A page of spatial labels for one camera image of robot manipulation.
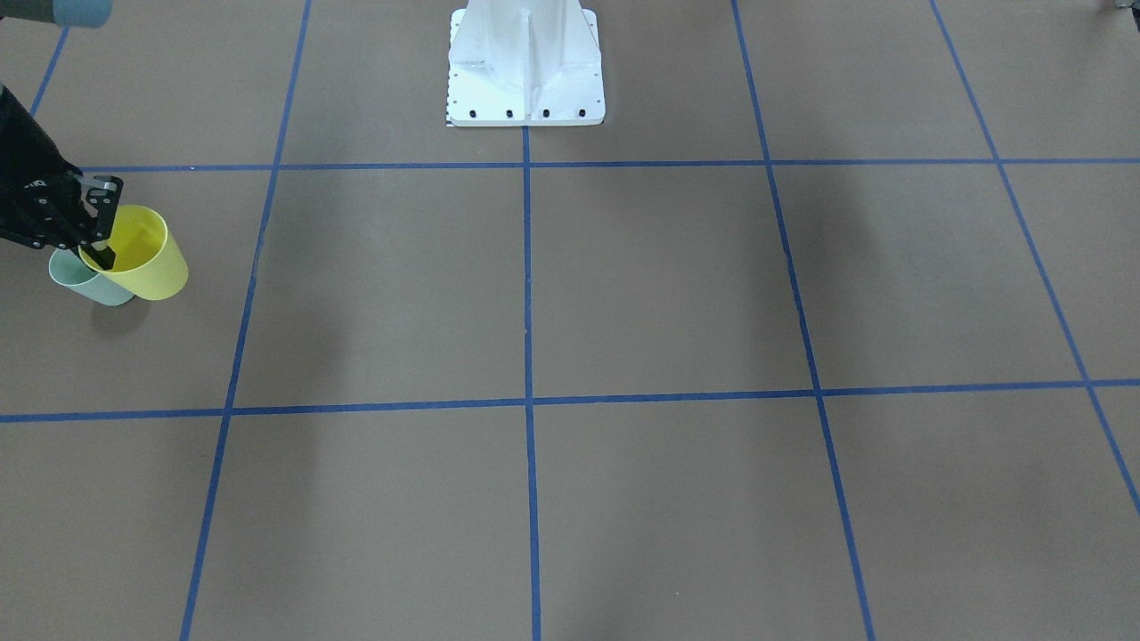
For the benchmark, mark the green plastic cup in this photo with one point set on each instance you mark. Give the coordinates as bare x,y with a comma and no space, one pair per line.
70,271

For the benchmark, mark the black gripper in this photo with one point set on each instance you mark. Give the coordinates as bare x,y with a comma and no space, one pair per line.
27,169

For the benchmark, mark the yellow plastic cup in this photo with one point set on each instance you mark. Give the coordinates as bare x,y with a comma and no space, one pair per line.
148,261

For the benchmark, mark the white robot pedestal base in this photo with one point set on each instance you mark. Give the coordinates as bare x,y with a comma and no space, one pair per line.
524,63

